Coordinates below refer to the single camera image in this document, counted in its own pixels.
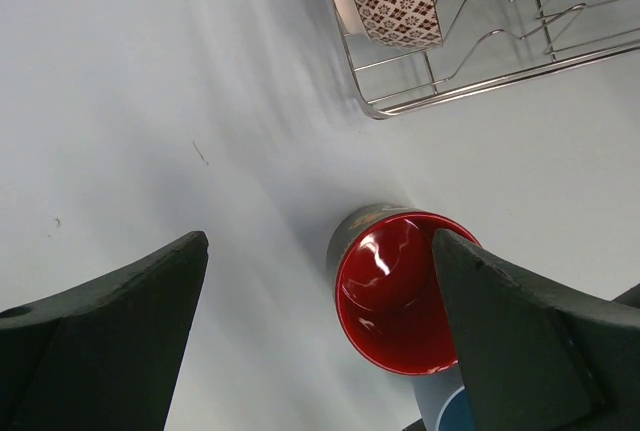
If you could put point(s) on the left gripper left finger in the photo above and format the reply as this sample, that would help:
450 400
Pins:
106 354

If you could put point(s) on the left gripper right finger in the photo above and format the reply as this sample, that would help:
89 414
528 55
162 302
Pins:
535 354

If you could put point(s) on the steel wire dish rack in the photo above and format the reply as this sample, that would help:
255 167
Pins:
488 44

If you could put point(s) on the light blue plastic cup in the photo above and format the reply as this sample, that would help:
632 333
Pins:
443 401

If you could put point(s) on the red and black mug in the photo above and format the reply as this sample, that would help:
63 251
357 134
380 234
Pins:
388 302

